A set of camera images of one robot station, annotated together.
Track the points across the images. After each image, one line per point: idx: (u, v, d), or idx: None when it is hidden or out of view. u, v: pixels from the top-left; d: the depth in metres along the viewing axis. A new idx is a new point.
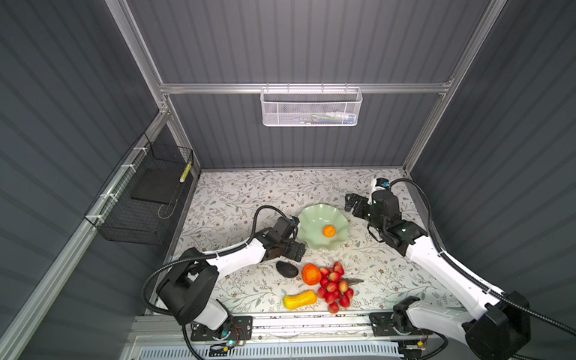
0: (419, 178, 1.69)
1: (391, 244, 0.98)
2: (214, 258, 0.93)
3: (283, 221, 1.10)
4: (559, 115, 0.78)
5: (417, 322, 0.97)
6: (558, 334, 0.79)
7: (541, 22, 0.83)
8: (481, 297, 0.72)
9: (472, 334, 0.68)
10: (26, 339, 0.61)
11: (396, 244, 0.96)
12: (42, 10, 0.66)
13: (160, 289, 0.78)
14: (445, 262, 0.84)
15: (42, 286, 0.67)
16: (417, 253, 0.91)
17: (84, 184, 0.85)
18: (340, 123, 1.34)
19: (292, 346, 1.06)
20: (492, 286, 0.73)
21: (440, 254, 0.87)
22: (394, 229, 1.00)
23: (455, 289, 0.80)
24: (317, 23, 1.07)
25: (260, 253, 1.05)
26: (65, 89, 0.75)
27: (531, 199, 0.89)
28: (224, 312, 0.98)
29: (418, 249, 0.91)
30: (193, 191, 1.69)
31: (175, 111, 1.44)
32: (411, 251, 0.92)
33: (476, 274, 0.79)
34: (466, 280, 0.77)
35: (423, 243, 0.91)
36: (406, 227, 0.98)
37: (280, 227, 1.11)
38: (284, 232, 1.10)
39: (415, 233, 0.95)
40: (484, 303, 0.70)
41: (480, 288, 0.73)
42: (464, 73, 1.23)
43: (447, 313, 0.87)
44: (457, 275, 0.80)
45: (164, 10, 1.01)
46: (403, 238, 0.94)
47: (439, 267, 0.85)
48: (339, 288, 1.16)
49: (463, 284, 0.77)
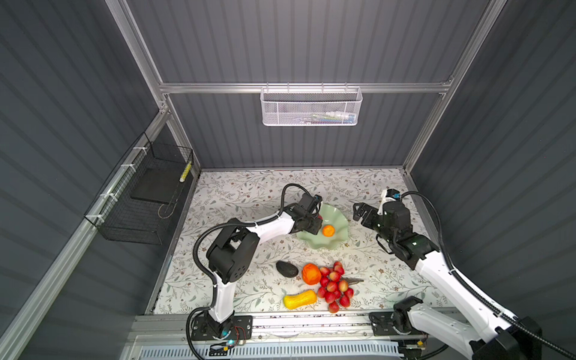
0: (419, 178, 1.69)
1: (400, 256, 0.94)
2: (253, 225, 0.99)
3: (307, 196, 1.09)
4: (559, 115, 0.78)
5: (418, 324, 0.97)
6: (559, 334, 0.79)
7: (541, 22, 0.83)
8: (491, 319, 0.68)
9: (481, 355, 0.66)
10: (26, 339, 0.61)
11: (406, 257, 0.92)
12: (42, 10, 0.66)
13: (210, 253, 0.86)
14: (457, 280, 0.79)
15: (42, 285, 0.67)
16: (429, 266, 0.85)
17: (84, 184, 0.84)
18: (340, 123, 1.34)
19: (292, 346, 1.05)
20: (504, 309, 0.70)
21: (452, 271, 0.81)
22: (404, 243, 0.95)
23: (463, 307, 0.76)
24: (317, 23, 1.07)
25: (288, 225, 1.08)
26: (65, 89, 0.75)
27: (531, 199, 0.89)
28: (231, 308, 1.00)
29: (430, 263, 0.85)
30: (193, 190, 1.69)
31: (175, 110, 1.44)
32: (421, 265, 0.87)
33: (487, 295, 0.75)
34: (477, 301, 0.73)
35: (433, 259, 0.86)
36: (417, 241, 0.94)
37: (304, 202, 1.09)
38: (309, 205, 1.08)
39: (426, 248, 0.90)
40: (493, 326, 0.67)
41: (491, 310, 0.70)
42: (464, 73, 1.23)
43: (452, 325, 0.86)
44: (467, 295, 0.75)
45: (164, 10, 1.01)
46: (412, 251, 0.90)
47: (450, 286, 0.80)
48: (339, 288, 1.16)
49: (474, 304, 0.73)
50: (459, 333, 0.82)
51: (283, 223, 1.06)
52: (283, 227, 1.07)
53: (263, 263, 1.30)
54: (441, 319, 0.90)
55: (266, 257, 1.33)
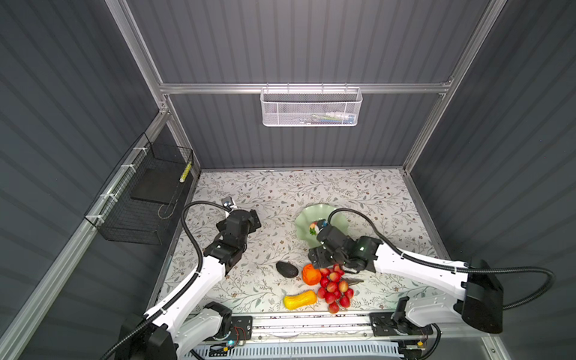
0: (419, 178, 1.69)
1: (359, 268, 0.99)
2: (160, 314, 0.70)
3: (232, 220, 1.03)
4: (559, 115, 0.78)
5: (418, 322, 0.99)
6: (561, 334, 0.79)
7: (541, 22, 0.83)
8: (453, 280, 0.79)
9: (469, 316, 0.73)
10: (26, 339, 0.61)
11: (363, 265, 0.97)
12: (42, 10, 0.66)
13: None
14: (409, 260, 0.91)
15: (42, 286, 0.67)
16: (383, 264, 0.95)
17: (84, 185, 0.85)
18: (340, 123, 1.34)
19: (292, 346, 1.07)
20: (456, 263, 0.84)
21: (403, 256, 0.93)
22: (352, 253, 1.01)
23: (431, 281, 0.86)
24: (317, 22, 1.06)
25: (219, 270, 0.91)
26: (64, 89, 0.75)
27: (531, 199, 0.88)
28: (218, 315, 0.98)
29: (382, 262, 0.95)
30: (193, 191, 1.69)
31: (175, 111, 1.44)
32: (379, 267, 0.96)
33: (438, 260, 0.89)
34: (434, 270, 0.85)
35: (384, 253, 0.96)
36: (363, 244, 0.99)
37: (232, 228, 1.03)
38: (238, 230, 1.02)
39: (373, 246, 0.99)
40: (460, 284, 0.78)
41: (448, 271, 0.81)
42: (464, 73, 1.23)
43: (436, 301, 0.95)
44: (427, 270, 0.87)
45: (164, 10, 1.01)
46: (365, 257, 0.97)
47: (407, 269, 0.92)
48: (339, 288, 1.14)
49: (436, 274, 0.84)
50: (446, 307, 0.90)
51: (208, 276, 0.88)
52: (211, 278, 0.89)
53: (263, 263, 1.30)
54: (427, 303, 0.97)
55: (266, 257, 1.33)
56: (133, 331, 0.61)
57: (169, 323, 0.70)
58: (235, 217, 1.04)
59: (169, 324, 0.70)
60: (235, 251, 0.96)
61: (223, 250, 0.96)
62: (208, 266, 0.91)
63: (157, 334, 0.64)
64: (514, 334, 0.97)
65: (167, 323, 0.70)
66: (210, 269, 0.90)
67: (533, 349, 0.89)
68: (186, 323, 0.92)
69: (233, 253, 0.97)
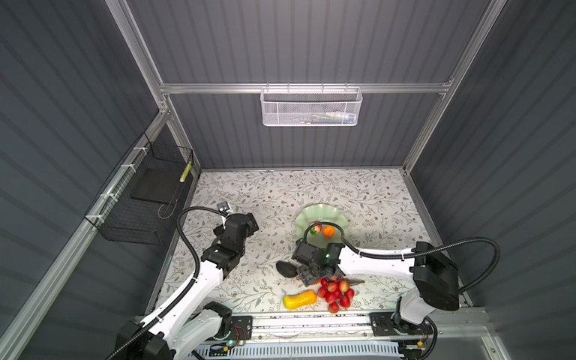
0: (419, 178, 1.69)
1: (329, 274, 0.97)
2: (157, 322, 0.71)
3: (231, 226, 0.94)
4: (558, 115, 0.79)
5: (414, 319, 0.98)
6: (562, 334, 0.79)
7: (539, 22, 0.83)
8: (403, 267, 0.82)
9: (428, 297, 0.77)
10: (26, 339, 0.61)
11: (332, 271, 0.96)
12: (42, 10, 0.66)
13: None
14: (366, 255, 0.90)
15: (42, 286, 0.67)
16: (347, 266, 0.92)
17: (84, 185, 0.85)
18: (340, 123, 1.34)
19: (292, 346, 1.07)
20: (403, 252, 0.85)
21: (361, 254, 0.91)
22: (320, 261, 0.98)
23: (385, 272, 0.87)
24: (317, 23, 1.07)
25: (216, 274, 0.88)
26: (64, 89, 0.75)
27: (531, 199, 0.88)
28: (218, 315, 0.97)
29: (346, 264, 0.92)
30: (193, 191, 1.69)
31: (175, 111, 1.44)
32: (345, 270, 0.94)
33: (388, 251, 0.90)
34: (387, 260, 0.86)
35: (345, 255, 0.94)
36: (328, 251, 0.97)
37: (231, 232, 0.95)
38: (237, 235, 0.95)
39: (337, 250, 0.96)
40: (408, 270, 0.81)
41: (397, 259, 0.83)
42: (464, 73, 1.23)
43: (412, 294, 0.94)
44: (380, 261, 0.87)
45: (164, 10, 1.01)
46: (331, 264, 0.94)
47: (367, 267, 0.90)
48: (339, 288, 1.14)
49: (388, 265, 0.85)
50: (418, 296, 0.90)
51: (205, 283, 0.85)
52: (209, 283, 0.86)
53: (263, 263, 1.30)
54: (409, 298, 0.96)
55: (266, 257, 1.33)
56: (129, 342, 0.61)
57: (166, 332, 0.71)
58: (235, 221, 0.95)
59: (166, 331, 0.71)
60: (232, 256, 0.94)
61: (221, 254, 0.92)
62: (205, 271, 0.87)
63: (153, 343, 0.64)
64: (515, 334, 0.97)
65: (163, 332, 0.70)
66: (206, 274, 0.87)
67: (534, 349, 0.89)
68: (186, 325, 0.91)
69: (231, 258, 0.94)
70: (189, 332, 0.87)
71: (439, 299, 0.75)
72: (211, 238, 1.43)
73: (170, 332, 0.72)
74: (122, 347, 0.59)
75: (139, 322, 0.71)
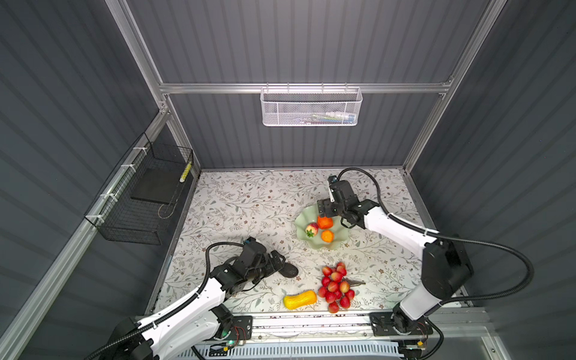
0: (419, 178, 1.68)
1: (351, 219, 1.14)
2: (151, 328, 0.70)
3: (249, 250, 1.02)
4: (559, 115, 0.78)
5: (412, 313, 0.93)
6: (563, 334, 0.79)
7: (539, 22, 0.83)
8: (421, 238, 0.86)
9: (426, 276, 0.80)
10: (26, 339, 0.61)
11: (355, 219, 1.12)
12: (42, 10, 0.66)
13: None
14: (394, 220, 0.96)
15: (40, 287, 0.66)
16: (371, 222, 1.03)
17: (85, 185, 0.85)
18: (340, 123, 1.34)
19: (292, 346, 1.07)
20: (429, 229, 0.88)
21: (389, 216, 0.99)
22: (352, 208, 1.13)
23: (403, 239, 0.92)
24: (317, 23, 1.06)
25: (219, 295, 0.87)
26: (65, 89, 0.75)
27: (530, 200, 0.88)
28: (214, 322, 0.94)
29: (370, 220, 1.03)
30: (193, 191, 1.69)
31: (175, 111, 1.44)
32: (367, 222, 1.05)
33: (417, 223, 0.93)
34: (409, 229, 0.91)
35: (374, 213, 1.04)
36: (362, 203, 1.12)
37: (246, 256, 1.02)
38: (250, 262, 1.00)
39: (369, 206, 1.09)
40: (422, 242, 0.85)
41: (419, 232, 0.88)
42: (463, 73, 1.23)
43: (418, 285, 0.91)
44: (402, 227, 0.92)
45: (164, 10, 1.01)
46: (358, 211, 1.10)
47: (388, 227, 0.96)
48: (339, 289, 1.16)
49: (407, 232, 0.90)
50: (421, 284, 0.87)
51: (207, 301, 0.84)
52: (210, 301, 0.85)
53: None
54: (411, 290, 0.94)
55: None
56: (121, 340, 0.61)
57: (156, 340, 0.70)
58: (252, 249, 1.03)
59: (155, 339, 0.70)
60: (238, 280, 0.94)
61: (229, 275, 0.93)
62: (209, 289, 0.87)
63: (141, 348, 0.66)
64: (515, 334, 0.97)
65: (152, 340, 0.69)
66: (210, 292, 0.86)
67: (535, 349, 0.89)
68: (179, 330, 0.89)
69: (237, 281, 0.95)
70: (175, 340, 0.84)
71: (437, 284, 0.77)
72: (218, 247, 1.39)
73: (160, 343, 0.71)
74: (114, 343, 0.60)
75: (136, 323, 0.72)
